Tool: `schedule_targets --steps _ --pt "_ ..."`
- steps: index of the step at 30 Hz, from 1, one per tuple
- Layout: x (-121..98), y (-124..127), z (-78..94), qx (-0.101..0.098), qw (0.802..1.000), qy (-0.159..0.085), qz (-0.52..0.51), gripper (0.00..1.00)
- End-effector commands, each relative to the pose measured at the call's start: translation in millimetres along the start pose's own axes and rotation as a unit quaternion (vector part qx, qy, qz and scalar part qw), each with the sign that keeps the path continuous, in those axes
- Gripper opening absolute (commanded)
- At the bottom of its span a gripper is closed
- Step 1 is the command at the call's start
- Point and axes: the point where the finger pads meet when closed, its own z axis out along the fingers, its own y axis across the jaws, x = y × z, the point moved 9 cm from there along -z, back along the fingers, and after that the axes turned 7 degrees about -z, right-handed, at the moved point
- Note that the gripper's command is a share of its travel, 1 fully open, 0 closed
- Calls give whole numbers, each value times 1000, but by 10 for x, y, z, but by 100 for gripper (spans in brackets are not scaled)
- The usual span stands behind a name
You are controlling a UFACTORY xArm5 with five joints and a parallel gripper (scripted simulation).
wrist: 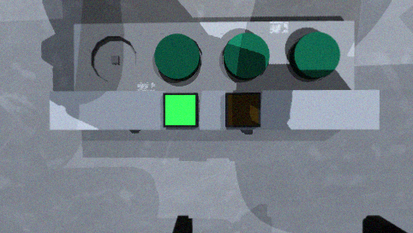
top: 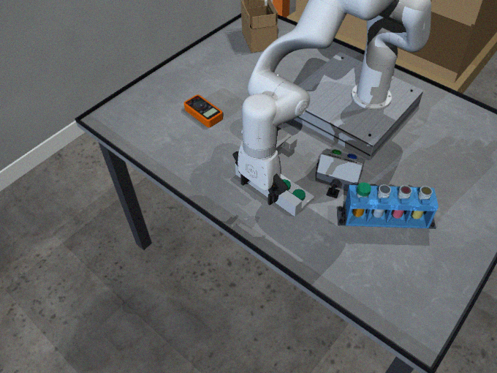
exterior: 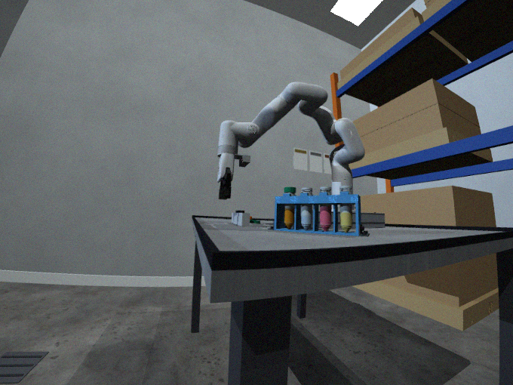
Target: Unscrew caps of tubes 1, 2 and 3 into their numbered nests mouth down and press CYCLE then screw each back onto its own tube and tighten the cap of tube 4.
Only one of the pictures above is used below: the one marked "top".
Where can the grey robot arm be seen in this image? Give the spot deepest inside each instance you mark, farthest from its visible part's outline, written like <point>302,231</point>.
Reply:
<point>275,100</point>

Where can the black table edge trim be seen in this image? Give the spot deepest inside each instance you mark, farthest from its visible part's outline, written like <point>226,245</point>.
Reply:
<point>259,252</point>

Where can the brown cardboard box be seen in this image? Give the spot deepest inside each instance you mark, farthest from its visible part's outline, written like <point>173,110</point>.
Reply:
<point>259,24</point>

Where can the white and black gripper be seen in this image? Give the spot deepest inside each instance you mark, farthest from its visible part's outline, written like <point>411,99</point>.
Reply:
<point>263,172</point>

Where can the white tube neck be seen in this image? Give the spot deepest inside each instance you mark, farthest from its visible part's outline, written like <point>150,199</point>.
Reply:
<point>425,192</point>

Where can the orange pocket multimeter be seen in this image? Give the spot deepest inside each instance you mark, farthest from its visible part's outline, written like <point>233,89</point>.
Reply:
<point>205,112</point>

